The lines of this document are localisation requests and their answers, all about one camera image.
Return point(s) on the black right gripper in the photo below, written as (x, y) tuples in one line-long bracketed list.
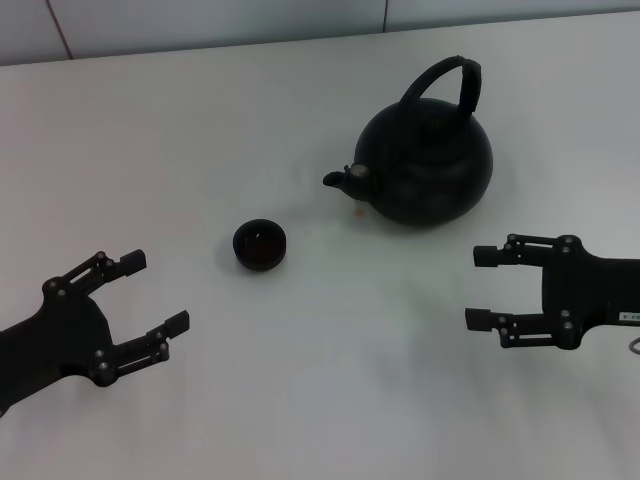
[(595, 295)]

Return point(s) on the small black teacup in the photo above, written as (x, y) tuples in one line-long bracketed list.
[(260, 246)]

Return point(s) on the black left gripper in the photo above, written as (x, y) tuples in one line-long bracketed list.
[(65, 335)]

